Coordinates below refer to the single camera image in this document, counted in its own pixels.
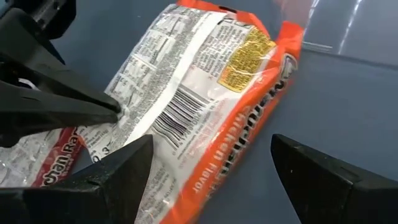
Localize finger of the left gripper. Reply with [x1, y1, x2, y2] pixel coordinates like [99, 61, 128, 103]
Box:
[0, 82, 119, 147]
[0, 8, 121, 112]

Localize red roast beef ramen packet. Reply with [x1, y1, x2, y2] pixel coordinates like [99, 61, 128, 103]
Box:
[0, 126, 86, 189]

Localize clear plastic bin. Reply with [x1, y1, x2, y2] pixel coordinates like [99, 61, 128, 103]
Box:
[273, 0, 398, 68]

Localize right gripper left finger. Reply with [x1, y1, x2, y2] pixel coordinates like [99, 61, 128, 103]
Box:
[0, 134, 155, 224]

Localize orange chicken ramen packet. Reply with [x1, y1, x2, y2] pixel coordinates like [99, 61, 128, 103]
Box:
[79, 0, 305, 224]

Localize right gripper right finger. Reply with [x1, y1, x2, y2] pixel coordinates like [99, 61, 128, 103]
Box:
[271, 133, 398, 224]

